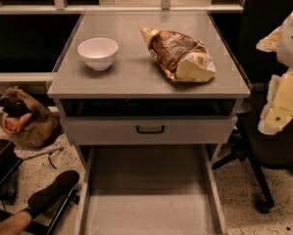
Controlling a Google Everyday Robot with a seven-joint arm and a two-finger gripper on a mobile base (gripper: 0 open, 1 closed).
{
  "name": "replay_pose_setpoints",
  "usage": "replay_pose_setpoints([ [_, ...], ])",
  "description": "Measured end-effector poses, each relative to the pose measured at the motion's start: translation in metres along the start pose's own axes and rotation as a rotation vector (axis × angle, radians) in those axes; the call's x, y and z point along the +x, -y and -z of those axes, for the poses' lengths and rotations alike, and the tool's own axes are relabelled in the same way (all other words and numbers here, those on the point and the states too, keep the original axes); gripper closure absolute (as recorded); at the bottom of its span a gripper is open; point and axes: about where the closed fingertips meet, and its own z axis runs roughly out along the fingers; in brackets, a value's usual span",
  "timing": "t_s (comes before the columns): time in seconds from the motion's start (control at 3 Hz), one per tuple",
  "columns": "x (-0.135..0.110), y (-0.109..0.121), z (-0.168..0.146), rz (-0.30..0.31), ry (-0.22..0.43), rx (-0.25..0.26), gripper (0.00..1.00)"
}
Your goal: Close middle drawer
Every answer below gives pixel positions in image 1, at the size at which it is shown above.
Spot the grey drawer cabinet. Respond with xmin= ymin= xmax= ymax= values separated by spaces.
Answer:
xmin=46 ymin=10 xmax=252 ymax=168

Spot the brown chip bag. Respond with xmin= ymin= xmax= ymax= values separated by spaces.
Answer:
xmin=140 ymin=27 xmax=217 ymax=83

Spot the grey drawer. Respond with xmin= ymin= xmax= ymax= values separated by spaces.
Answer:
xmin=62 ymin=117 xmax=237 ymax=145
xmin=74 ymin=145 xmax=228 ymax=235

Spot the brown canvas bag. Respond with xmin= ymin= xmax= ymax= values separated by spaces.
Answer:
xmin=0 ymin=86 xmax=63 ymax=148

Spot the bare lower leg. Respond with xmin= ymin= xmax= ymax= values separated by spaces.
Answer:
xmin=0 ymin=211 xmax=32 ymax=235

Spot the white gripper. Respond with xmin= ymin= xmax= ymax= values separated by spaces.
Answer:
xmin=256 ymin=11 xmax=293 ymax=135

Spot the black office chair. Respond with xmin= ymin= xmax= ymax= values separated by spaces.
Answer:
xmin=213 ymin=0 xmax=293 ymax=213

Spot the black footrest bar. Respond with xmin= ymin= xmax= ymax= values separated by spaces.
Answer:
xmin=25 ymin=189 xmax=79 ymax=235

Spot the metal rod on floor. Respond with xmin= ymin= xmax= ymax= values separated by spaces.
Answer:
xmin=22 ymin=147 xmax=64 ymax=162

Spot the white bowl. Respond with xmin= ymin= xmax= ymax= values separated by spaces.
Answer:
xmin=77 ymin=38 xmax=119 ymax=71

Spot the black box on floor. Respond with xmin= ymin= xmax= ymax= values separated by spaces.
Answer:
xmin=0 ymin=139 xmax=23 ymax=204

